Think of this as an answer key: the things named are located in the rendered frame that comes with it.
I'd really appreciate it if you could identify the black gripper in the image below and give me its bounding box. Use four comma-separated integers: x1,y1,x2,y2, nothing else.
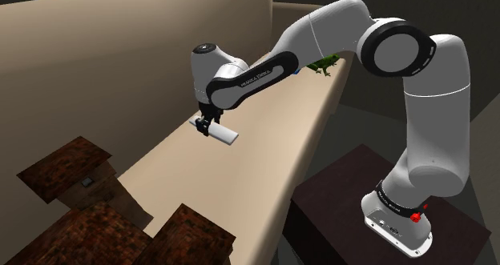
196,101,224,138

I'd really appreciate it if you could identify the white bar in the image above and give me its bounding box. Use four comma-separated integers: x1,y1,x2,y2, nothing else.
188,115,240,146

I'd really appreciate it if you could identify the beige sofa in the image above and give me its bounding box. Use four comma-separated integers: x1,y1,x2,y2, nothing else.
0,0,354,265

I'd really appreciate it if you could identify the green frog figure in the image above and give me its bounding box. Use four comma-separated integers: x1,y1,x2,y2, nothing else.
306,54,341,78

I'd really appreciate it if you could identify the dark brown wooden side table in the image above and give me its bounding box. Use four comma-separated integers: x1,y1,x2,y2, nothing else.
2,135,237,265

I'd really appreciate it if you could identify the dark robot stand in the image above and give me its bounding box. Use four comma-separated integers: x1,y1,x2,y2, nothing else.
282,143,493,265

